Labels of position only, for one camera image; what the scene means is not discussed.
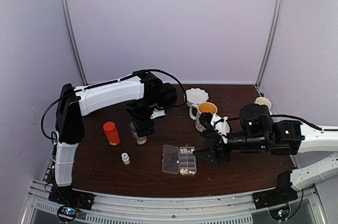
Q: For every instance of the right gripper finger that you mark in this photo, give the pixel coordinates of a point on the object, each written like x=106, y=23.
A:
x=208, y=155
x=211, y=135

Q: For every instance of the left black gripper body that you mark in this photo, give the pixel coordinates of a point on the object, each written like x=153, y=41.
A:
x=141, y=110

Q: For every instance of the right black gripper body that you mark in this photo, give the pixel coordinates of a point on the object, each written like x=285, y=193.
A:
x=222, y=150

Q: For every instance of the grey lid pill bottle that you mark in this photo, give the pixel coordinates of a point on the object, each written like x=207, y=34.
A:
x=138, y=140

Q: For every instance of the orange pill bottle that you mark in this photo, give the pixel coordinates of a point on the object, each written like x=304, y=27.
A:
x=111, y=133

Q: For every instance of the clear plastic pill organizer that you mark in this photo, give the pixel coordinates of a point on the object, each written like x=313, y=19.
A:
x=173, y=160

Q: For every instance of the small white bottle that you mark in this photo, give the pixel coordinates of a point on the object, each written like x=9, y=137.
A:
x=125, y=158

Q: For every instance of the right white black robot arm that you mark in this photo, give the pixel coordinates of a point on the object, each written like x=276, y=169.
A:
x=289, y=136

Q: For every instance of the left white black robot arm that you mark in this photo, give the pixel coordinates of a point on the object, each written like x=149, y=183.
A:
x=147, y=98

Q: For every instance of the white pills in organizer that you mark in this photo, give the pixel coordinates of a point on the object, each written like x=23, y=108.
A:
x=185, y=150

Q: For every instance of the cream pills in organizer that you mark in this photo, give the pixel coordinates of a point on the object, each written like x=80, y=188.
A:
x=187, y=171

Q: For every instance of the white scalloped bowl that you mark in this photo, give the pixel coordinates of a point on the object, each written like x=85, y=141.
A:
x=196, y=96

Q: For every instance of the cream ribbed mug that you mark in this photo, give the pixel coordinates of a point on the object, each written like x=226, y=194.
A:
x=263, y=101

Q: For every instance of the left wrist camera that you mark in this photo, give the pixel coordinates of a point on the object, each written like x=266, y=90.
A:
x=157, y=114

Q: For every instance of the front aluminium rail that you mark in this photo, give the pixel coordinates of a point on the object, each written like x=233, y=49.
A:
x=109, y=208

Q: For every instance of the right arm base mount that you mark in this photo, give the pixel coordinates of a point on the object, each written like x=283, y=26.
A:
x=273, y=197

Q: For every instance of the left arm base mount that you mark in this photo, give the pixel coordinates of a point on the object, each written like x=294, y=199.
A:
x=74, y=199

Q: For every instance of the left aluminium frame post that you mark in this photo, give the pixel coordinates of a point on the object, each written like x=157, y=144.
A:
x=72, y=41

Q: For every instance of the aluminium frame post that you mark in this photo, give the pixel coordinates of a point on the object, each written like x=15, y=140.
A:
x=278, y=7
x=72, y=41

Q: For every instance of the right aluminium frame post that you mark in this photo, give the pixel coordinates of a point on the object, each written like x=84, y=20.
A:
x=278, y=7

